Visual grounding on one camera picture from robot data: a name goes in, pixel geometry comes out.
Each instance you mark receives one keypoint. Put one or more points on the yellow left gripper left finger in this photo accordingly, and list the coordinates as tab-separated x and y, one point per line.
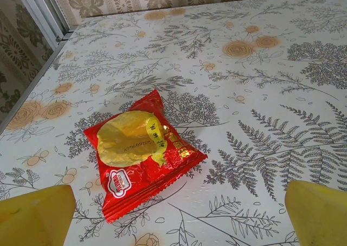
32	219

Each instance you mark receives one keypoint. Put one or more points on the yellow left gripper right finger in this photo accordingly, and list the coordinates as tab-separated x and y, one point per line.
322	219

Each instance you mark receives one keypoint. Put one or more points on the red snack packet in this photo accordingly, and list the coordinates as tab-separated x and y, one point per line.
151	175

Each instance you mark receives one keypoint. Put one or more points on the aluminium frame post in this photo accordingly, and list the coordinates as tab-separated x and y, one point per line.
40	7

